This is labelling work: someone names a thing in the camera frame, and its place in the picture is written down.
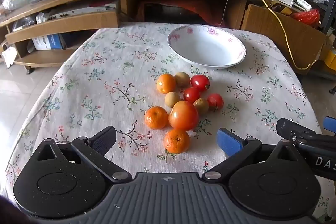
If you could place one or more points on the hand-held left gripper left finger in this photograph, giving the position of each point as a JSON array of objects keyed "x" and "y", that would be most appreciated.
[{"x": 105, "y": 140}]

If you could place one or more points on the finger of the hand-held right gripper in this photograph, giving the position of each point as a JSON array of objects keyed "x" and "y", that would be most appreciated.
[
  {"x": 330, "y": 124},
  {"x": 291, "y": 128}
]

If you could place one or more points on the white plastic bag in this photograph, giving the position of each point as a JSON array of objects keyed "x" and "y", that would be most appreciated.
[{"x": 9, "y": 56}]

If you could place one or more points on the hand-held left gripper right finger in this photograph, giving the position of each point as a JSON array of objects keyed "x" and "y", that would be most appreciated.
[{"x": 231, "y": 141}]

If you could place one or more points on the brown longan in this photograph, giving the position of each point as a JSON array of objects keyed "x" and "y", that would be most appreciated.
[
  {"x": 172, "y": 99},
  {"x": 183, "y": 79},
  {"x": 201, "y": 106}
]

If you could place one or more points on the silver media player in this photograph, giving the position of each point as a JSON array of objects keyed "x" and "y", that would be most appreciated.
[{"x": 78, "y": 11}]

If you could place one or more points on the blue and white box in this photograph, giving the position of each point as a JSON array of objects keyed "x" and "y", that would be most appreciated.
[{"x": 50, "y": 41}]

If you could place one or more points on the red cloth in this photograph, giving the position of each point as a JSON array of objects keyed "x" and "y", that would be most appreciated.
[{"x": 199, "y": 11}]

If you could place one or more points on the small red cherry tomato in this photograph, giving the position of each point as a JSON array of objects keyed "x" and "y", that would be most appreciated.
[
  {"x": 215, "y": 102},
  {"x": 200, "y": 82},
  {"x": 191, "y": 94}
]

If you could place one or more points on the red plastic bag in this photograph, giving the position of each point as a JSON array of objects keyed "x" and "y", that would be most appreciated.
[{"x": 307, "y": 16}]

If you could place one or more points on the orange mandarin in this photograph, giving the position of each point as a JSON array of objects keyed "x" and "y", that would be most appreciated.
[
  {"x": 156, "y": 117},
  {"x": 166, "y": 83},
  {"x": 177, "y": 141}
]

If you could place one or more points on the large red tomato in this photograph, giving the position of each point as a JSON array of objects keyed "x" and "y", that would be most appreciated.
[{"x": 183, "y": 116}]

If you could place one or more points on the yellow box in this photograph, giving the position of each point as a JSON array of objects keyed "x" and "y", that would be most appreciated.
[{"x": 331, "y": 58}]

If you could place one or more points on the floral tablecloth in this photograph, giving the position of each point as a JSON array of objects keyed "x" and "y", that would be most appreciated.
[{"x": 105, "y": 82}]

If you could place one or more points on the white floral bowl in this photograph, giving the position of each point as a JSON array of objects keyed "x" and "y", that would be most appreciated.
[{"x": 207, "y": 47}]

